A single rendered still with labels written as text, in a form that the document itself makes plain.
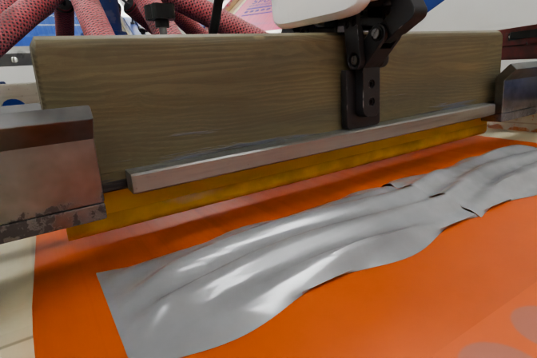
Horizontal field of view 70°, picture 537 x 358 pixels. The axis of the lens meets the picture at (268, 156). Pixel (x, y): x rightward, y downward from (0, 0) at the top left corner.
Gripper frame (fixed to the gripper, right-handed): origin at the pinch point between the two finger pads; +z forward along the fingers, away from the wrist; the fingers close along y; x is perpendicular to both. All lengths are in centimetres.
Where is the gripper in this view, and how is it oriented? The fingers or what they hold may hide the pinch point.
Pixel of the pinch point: (341, 97)
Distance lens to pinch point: 28.9
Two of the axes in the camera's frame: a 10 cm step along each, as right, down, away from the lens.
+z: 0.7, 9.7, 2.3
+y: 5.3, 1.6, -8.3
